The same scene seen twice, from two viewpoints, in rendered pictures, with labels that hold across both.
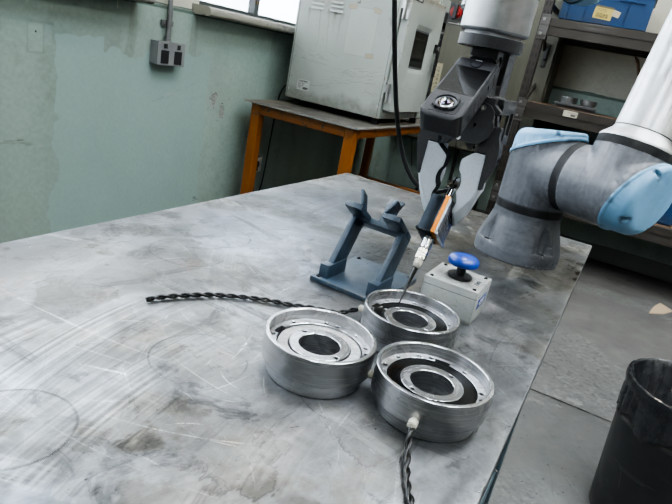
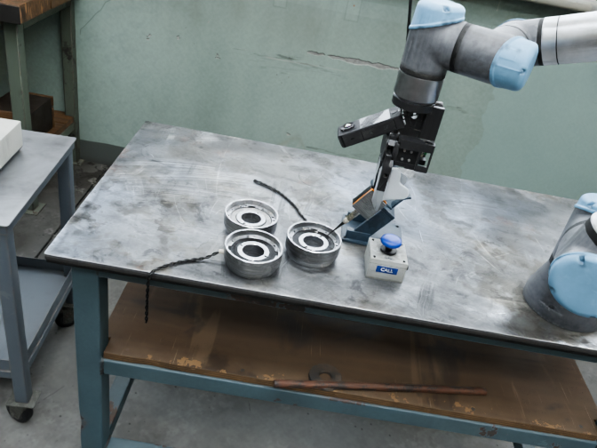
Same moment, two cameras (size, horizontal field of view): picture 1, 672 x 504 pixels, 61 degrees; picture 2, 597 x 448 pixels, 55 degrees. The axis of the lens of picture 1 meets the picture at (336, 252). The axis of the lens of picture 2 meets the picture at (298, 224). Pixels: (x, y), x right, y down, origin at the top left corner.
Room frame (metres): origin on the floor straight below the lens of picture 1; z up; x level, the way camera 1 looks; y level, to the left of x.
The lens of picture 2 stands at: (0.13, -0.88, 1.43)
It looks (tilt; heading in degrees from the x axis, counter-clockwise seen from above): 32 degrees down; 63
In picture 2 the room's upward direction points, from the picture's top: 11 degrees clockwise
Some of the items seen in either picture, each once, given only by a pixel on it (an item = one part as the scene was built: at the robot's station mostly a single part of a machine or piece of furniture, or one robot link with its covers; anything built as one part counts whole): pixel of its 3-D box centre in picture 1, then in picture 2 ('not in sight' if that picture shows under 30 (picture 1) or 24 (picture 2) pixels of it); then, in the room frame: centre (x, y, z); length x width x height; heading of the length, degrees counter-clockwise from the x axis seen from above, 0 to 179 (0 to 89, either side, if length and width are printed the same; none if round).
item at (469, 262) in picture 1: (460, 273); (388, 248); (0.70, -0.16, 0.85); 0.04 x 0.04 x 0.05
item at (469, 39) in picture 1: (479, 93); (409, 132); (0.69, -0.13, 1.07); 0.09 x 0.08 x 0.12; 153
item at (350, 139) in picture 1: (354, 178); not in sight; (3.35, -0.02, 0.39); 1.50 x 0.62 x 0.78; 155
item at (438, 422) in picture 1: (429, 390); (252, 254); (0.45, -0.11, 0.82); 0.10 x 0.10 x 0.04
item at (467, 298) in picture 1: (456, 290); (388, 260); (0.70, -0.16, 0.82); 0.08 x 0.07 x 0.05; 155
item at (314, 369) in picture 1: (318, 352); (250, 221); (0.48, 0.00, 0.82); 0.10 x 0.10 x 0.04
